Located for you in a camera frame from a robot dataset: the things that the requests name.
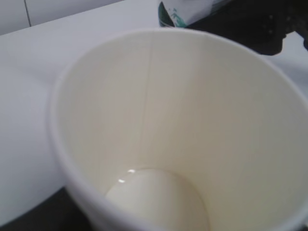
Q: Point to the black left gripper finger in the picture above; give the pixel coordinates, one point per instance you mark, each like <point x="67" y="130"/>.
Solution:
<point x="58" y="213"/>

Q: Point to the white paper cup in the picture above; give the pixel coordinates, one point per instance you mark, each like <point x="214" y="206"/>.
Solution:
<point x="179" y="130"/>

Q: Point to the clear water bottle red label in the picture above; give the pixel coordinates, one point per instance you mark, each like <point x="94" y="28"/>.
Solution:
<point x="182" y="13"/>

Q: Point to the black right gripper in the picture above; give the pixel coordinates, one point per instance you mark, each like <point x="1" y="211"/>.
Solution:
<point x="260" y="25"/>

